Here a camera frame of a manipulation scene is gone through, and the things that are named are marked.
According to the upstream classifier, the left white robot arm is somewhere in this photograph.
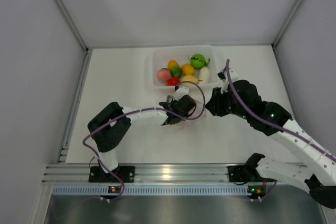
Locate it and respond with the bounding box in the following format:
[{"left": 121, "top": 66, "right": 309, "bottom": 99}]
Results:
[{"left": 87, "top": 95, "right": 196, "bottom": 182}]

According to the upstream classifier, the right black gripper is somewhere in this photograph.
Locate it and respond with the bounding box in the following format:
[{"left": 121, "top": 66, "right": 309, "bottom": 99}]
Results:
[{"left": 205, "top": 84, "right": 250, "bottom": 120}]

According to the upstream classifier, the pink fake peach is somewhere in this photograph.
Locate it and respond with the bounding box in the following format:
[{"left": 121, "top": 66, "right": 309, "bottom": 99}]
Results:
[{"left": 156, "top": 68, "right": 172, "bottom": 83}]

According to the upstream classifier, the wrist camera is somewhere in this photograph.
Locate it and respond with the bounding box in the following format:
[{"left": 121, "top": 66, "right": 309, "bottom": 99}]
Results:
[
  {"left": 166, "top": 86, "right": 189, "bottom": 103},
  {"left": 217, "top": 68, "right": 239, "bottom": 93}
]

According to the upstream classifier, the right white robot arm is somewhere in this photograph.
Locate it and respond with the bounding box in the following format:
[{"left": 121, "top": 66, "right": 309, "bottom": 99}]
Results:
[{"left": 205, "top": 80, "right": 335, "bottom": 209}]

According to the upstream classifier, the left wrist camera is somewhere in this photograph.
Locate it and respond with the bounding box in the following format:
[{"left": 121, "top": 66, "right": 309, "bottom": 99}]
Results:
[{"left": 166, "top": 86, "right": 189, "bottom": 103}]

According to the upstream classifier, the purple cable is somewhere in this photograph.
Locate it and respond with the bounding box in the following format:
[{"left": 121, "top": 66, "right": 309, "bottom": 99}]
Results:
[
  {"left": 225, "top": 59, "right": 336, "bottom": 162},
  {"left": 82, "top": 82, "right": 206, "bottom": 183}
]

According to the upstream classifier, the red fake apple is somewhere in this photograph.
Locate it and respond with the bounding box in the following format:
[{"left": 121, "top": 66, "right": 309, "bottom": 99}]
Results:
[{"left": 165, "top": 78, "right": 180, "bottom": 86}]

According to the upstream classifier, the pale yellow fake pear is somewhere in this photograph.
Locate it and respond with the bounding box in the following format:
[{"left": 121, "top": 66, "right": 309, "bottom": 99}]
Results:
[{"left": 181, "top": 75, "right": 202, "bottom": 85}]

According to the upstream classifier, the green fake avocado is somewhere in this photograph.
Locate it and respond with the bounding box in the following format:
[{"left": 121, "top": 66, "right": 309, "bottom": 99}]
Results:
[{"left": 167, "top": 60, "right": 182, "bottom": 78}]

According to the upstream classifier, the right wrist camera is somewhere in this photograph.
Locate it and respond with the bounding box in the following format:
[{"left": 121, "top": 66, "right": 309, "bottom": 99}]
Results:
[{"left": 217, "top": 68, "right": 239, "bottom": 93}]

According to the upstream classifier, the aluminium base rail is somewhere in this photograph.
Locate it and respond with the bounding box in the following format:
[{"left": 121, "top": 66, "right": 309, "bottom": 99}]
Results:
[{"left": 42, "top": 164, "right": 237, "bottom": 184}]

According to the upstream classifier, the white slotted cable duct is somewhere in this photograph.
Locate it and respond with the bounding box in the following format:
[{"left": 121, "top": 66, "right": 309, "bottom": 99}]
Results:
[{"left": 52, "top": 184, "right": 262, "bottom": 196}]

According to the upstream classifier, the orange fake fruit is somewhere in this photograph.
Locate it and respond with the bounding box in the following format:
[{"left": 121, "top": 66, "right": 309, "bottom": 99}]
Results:
[{"left": 181, "top": 64, "right": 195, "bottom": 76}]

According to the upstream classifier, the clear plastic perforated bin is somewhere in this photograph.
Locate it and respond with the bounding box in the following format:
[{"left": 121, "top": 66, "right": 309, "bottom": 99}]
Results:
[{"left": 151, "top": 45, "right": 224, "bottom": 90}]

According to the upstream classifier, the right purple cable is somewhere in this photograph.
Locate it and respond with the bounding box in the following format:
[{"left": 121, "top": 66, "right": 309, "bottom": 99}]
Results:
[{"left": 225, "top": 59, "right": 336, "bottom": 162}]

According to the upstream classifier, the clear zip top bag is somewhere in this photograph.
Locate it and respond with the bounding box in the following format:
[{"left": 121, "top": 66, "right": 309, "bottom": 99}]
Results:
[{"left": 173, "top": 89, "right": 207, "bottom": 130}]

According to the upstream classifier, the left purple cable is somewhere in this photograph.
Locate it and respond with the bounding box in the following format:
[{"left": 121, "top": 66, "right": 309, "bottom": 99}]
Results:
[{"left": 82, "top": 82, "right": 206, "bottom": 183}]

